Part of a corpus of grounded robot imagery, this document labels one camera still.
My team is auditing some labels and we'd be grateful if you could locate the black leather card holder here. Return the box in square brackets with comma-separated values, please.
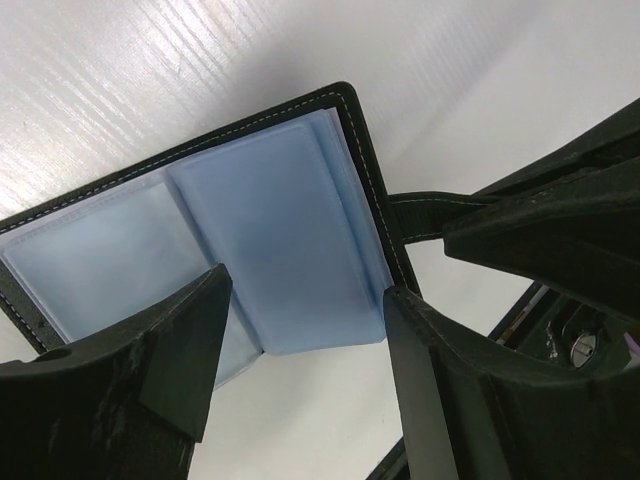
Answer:
[1, 82, 494, 384]

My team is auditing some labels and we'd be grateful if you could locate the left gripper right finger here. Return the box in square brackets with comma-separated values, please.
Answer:
[382, 285, 640, 480]

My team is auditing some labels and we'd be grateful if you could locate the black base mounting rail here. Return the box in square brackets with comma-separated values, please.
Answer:
[364, 279, 640, 480]

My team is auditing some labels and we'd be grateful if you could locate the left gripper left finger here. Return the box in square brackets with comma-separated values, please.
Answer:
[1, 265, 232, 479]

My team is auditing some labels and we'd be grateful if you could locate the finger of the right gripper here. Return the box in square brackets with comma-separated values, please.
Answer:
[444, 102, 639, 321]

